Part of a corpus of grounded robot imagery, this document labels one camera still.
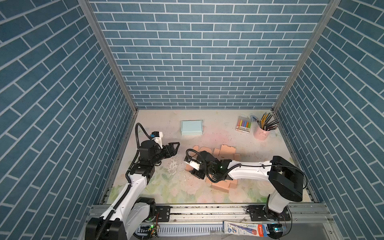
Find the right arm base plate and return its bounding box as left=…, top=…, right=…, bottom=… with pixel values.
left=246, top=205, right=292, bottom=222

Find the aluminium front rail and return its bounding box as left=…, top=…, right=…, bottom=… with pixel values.
left=80, top=203, right=342, bottom=240

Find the light blue paper box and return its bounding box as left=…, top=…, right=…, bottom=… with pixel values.
left=181, top=120, right=203, bottom=136

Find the box of coloured markers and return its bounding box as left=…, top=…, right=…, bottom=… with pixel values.
left=236, top=117, right=252, bottom=134

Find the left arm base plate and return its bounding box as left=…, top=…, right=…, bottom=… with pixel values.
left=150, top=205, right=171, bottom=223

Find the pink pencil cup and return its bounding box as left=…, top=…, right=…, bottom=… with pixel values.
left=254, top=125, right=270, bottom=141

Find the white blue red package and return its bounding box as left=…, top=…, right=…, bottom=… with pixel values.
left=223, top=221, right=269, bottom=237

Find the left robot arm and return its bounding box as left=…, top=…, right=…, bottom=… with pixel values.
left=85, top=140, right=180, bottom=240

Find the pink paper box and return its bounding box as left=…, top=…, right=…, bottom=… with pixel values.
left=185, top=145, right=241, bottom=193

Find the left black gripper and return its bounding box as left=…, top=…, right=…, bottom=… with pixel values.
left=149, top=141, right=180, bottom=167

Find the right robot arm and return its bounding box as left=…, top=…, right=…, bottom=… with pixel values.
left=185, top=149, right=307, bottom=220

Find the left black corrugated cable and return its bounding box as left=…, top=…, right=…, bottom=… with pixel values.
left=94, top=122, right=152, bottom=240

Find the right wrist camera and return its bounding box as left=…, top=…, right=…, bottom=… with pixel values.
left=189, top=161, right=201, bottom=171

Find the coloured pencils bundle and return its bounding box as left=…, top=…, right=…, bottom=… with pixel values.
left=257, top=113, right=280, bottom=131

